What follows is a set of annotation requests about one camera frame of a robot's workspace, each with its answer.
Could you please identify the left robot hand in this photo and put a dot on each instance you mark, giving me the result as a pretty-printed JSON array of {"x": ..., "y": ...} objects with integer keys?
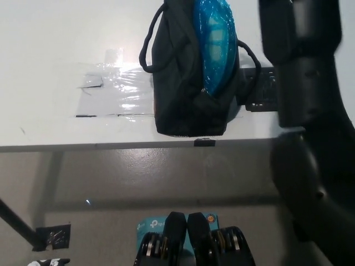
[{"x": 50, "y": 262}]

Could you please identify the blue plastic-wrapped plate stack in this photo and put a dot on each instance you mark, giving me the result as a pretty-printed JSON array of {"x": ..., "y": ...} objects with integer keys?
[{"x": 216, "y": 47}]

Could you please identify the black fabric bag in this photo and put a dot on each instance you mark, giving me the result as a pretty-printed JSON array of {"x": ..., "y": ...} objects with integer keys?
[{"x": 177, "y": 97}]

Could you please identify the black floor tape patch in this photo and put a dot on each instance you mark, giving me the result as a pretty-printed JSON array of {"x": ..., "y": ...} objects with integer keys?
[{"x": 56, "y": 237}]

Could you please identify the black table leg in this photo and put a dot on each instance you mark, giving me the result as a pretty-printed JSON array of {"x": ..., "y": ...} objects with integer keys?
[{"x": 16, "y": 217}]

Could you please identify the teal router box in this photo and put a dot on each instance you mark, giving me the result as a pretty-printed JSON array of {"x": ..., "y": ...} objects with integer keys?
[{"x": 151, "y": 225}]

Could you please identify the clear plastic film sheet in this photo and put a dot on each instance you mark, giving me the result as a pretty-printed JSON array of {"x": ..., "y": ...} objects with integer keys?
[{"x": 124, "y": 94}]

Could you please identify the grey tape piece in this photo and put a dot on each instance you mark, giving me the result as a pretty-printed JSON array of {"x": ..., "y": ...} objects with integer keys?
[{"x": 91, "y": 82}]

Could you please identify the small black tape strip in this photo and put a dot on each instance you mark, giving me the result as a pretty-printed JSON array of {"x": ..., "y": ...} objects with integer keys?
[{"x": 204, "y": 142}]

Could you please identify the large black tape patch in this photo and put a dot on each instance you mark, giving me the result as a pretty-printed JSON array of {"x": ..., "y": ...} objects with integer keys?
[{"x": 263, "y": 88}]

